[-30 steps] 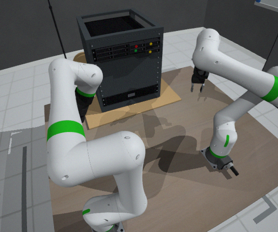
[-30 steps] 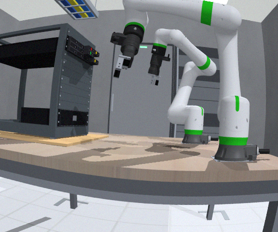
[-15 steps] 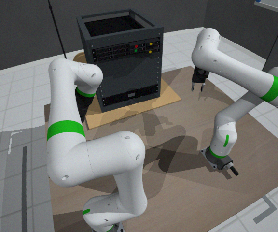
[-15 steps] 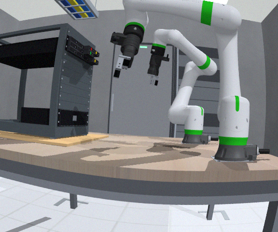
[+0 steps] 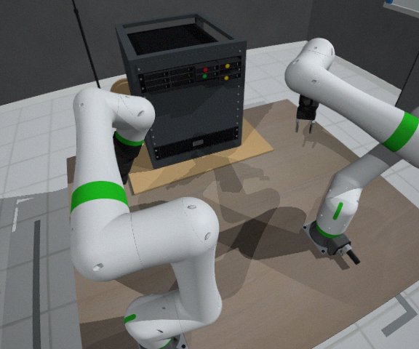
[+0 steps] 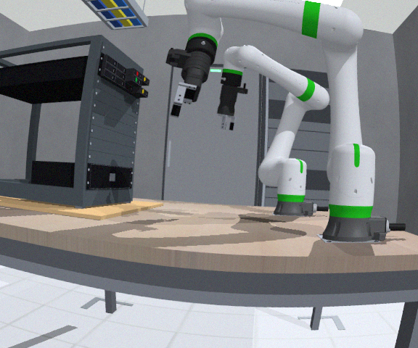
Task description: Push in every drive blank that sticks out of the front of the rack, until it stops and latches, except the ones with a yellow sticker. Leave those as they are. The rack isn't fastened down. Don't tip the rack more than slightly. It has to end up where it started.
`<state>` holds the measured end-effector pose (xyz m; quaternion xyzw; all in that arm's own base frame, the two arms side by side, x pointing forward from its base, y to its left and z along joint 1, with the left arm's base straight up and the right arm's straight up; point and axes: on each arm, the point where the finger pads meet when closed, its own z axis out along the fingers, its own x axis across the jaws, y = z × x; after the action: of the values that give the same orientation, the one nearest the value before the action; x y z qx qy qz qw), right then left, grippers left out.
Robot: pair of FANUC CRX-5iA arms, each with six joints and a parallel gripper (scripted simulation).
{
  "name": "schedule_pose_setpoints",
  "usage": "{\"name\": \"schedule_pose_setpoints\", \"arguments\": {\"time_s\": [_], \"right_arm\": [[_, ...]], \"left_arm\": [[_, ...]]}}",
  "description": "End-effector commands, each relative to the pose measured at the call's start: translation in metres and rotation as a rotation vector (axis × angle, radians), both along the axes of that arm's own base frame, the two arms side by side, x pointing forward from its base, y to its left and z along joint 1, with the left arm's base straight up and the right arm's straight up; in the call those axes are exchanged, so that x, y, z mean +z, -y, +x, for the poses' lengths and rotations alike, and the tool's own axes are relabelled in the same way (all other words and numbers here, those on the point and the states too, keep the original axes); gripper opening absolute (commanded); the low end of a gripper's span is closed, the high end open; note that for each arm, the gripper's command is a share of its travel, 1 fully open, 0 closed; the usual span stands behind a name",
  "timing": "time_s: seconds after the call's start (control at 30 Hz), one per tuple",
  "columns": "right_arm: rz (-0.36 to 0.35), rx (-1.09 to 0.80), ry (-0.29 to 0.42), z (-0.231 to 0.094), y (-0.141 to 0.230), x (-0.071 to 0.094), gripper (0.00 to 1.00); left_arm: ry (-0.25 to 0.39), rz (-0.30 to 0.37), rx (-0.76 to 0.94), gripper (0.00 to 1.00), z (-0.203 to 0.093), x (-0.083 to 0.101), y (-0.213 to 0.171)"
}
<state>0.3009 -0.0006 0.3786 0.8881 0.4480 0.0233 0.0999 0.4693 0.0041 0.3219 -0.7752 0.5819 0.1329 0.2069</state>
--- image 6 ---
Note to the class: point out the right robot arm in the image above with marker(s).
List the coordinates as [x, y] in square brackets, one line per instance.
[304, 95]

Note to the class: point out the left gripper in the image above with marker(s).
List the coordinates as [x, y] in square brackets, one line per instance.
[197, 58]

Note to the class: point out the tan wooden board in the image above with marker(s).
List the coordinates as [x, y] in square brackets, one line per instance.
[70, 210]

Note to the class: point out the black server rack frame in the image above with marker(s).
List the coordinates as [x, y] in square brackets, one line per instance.
[107, 112]

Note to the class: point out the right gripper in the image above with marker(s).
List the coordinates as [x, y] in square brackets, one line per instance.
[228, 97]

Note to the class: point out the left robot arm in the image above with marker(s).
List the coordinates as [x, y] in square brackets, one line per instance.
[352, 164]

